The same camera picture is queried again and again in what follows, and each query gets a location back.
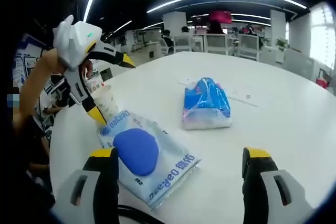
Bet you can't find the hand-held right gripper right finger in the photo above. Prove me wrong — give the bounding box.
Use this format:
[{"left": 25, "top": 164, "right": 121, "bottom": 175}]
[{"left": 241, "top": 146, "right": 314, "bottom": 224}]

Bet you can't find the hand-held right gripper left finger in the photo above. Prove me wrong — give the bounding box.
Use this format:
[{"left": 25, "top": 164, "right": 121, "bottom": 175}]
[{"left": 56, "top": 147, "right": 119, "bottom": 224}]

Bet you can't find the white paper cup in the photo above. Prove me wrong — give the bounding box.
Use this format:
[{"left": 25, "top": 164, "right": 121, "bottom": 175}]
[{"left": 94, "top": 84, "right": 120, "bottom": 124}]

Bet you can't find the black cable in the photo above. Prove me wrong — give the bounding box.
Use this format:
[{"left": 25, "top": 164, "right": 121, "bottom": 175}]
[{"left": 117, "top": 204, "right": 158, "bottom": 224}]

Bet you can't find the wet wipes pack blue lid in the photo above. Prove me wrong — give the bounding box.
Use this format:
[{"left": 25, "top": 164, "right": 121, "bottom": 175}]
[{"left": 98, "top": 108, "right": 202, "bottom": 211}]

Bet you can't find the blue tissue pack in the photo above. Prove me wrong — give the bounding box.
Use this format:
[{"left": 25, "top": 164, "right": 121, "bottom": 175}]
[{"left": 182, "top": 77, "right": 233, "bottom": 131}]

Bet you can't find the person's left hand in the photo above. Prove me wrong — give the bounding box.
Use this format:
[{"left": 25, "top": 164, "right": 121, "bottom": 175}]
[{"left": 43, "top": 49, "right": 94, "bottom": 79}]

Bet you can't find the person in black shirt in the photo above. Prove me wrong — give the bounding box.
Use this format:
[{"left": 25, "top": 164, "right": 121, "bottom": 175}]
[{"left": 13, "top": 34, "right": 48, "bottom": 88}]

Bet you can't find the white table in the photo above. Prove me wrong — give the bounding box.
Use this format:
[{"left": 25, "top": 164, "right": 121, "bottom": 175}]
[{"left": 48, "top": 50, "right": 336, "bottom": 224}]

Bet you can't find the white table socket cover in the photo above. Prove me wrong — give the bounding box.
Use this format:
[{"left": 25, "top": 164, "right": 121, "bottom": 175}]
[
  {"left": 177, "top": 77, "right": 196, "bottom": 86},
  {"left": 230, "top": 89, "right": 260, "bottom": 108}
]

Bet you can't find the row of white office chairs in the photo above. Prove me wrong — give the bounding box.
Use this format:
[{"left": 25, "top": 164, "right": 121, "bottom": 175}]
[{"left": 157, "top": 34, "right": 263, "bottom": 61}]

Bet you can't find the pink hanging screen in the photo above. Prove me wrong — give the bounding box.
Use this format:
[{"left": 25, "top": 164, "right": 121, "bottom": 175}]
[{"left": 209, "top": 10, "right": 232, "bottom": 24}]

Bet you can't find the green potted plant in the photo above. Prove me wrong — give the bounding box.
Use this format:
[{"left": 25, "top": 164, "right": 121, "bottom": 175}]
[{"left": 275, "top": 37, "right": 289, "bottom": 49}]

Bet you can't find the small window with blinds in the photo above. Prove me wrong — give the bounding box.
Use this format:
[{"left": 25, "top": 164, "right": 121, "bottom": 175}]
[{"left": 309, "top": 1, "right": 336, "bottom": 70}]

